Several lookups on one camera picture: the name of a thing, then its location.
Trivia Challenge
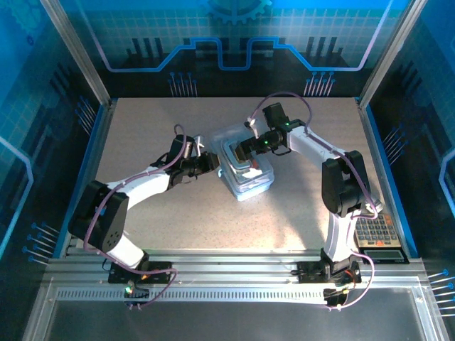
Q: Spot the blue tool case clear lid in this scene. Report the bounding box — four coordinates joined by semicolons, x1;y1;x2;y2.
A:
208;122;277;202

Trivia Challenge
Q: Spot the black desk calculator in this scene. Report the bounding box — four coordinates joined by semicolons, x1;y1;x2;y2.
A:
354;212;411;265

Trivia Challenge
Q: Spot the dark acrylic panel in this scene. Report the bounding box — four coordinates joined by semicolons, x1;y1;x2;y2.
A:
45;300;427;341

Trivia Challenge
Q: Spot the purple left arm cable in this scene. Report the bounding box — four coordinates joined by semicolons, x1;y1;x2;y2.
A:
83;124;179;310

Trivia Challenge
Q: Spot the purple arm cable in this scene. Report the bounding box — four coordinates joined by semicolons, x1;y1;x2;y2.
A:
83;124;179;310
248;91;380;312

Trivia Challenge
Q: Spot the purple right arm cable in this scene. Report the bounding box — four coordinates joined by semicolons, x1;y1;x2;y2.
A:
248;91;380;312

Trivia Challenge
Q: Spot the blue aluminium side rail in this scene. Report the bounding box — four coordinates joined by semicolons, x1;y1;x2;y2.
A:
355;97;419;259
53;99;119;259

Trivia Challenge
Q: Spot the aluminium frame rail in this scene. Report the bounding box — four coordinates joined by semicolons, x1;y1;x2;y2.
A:
44;248;427;285

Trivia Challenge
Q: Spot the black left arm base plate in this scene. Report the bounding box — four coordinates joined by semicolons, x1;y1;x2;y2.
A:
107;260;174;285

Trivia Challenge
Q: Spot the slotted aluminium cable duct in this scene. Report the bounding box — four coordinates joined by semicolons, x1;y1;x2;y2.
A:
55;288;426;303

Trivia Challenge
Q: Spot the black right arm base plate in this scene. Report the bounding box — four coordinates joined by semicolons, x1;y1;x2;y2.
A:
296;260;363;285

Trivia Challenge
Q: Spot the aluminium corner post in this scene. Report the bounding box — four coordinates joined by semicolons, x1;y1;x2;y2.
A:
39;0;112;107
357;0;417;109

